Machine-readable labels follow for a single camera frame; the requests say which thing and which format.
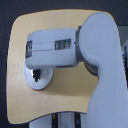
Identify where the dark grape bunch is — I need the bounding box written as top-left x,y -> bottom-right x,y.
33,69 -> 41,82

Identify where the white table base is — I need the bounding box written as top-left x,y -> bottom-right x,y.
29,112 -> 88,128

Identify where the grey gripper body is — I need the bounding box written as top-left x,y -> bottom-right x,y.
25,28 -> 78,69

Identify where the white round plate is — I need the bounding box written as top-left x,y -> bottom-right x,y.
23,63 -> 54,91

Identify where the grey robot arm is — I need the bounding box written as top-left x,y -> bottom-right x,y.
24,12 -> 128,128

